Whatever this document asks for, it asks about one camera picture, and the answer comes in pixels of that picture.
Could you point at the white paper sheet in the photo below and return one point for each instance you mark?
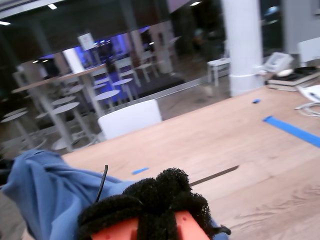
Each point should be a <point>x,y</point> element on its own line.
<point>312,92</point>

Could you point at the white side table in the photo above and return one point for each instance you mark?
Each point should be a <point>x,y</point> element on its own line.
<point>218,62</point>

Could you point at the high wooden-top table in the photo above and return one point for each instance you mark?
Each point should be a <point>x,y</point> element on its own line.
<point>62,77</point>

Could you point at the blue printed T-shirt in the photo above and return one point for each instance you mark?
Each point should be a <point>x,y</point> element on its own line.
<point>50,187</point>

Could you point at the tiny blue tape scrap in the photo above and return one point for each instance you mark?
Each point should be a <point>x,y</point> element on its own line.
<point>256,101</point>

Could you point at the ceiling light panel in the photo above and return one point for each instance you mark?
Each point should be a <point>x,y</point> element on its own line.
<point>52,6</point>
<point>195,3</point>
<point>5,23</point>

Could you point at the stack of books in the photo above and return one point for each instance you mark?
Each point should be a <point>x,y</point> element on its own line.
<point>287,82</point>

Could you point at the long blue tape strip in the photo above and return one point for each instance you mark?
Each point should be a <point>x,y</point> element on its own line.
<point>290,128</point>

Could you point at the white round pillar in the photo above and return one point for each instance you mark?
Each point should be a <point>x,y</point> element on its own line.
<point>241,50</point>

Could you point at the short blue tape piece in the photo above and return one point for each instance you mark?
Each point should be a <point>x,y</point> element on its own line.
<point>140,170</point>

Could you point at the white round stool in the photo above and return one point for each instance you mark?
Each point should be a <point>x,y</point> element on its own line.
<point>13,116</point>
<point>65,107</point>
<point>107,95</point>
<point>122,82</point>
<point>63,100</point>

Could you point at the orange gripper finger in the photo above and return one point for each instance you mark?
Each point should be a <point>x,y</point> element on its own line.
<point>190,220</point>
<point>112,215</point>

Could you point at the white plastic chair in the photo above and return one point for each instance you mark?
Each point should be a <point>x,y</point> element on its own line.
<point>130,120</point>

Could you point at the white oval object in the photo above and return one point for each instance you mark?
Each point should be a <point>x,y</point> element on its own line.
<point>285,72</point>

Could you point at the white paper sign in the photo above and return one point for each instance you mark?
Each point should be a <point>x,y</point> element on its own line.
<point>85,40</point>

